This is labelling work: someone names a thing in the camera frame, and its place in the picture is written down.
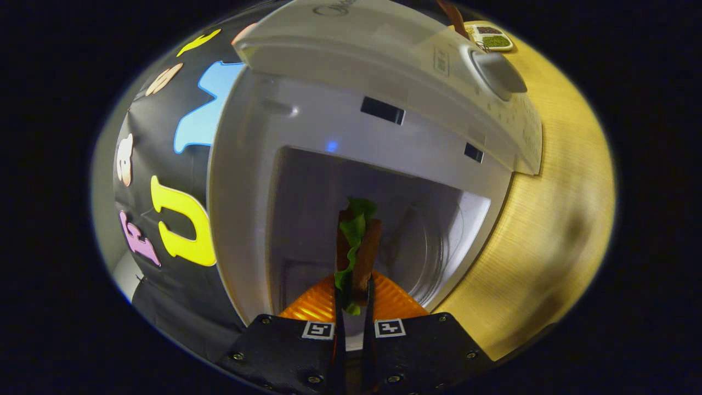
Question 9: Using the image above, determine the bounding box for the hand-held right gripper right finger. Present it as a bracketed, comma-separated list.
[362, 272, 495, 395]

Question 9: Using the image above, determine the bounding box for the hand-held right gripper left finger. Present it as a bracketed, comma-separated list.
[217, 274, 348, 395]

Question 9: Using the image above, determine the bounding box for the lettuce sandwich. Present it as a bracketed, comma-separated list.
[333, 197, 383, 317]

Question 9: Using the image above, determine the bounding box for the white microwave oven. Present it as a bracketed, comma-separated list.
[207, 0, 544, 330]

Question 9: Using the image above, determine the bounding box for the white divided seasoning dish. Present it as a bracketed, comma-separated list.
[465, 22, 515, 53]

